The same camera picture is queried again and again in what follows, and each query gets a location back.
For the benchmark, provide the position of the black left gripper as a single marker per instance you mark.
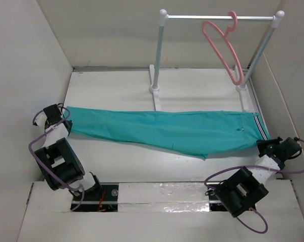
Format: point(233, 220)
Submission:
point(70, 124)

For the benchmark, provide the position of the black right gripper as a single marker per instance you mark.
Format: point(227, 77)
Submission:
point(261, 143)

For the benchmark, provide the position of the teal trousers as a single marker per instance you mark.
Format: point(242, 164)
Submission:
point(194, 133)

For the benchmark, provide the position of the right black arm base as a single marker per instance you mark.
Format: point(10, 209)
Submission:
point(215, 204)

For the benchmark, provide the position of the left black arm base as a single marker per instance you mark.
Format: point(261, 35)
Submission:
point(103, 200)

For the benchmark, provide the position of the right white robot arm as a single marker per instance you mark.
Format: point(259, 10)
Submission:
point(246, 186)

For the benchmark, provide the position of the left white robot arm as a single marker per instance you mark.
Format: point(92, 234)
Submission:
point(56, 159)

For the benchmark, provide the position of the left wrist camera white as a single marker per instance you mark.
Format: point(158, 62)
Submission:
point(39, 120)

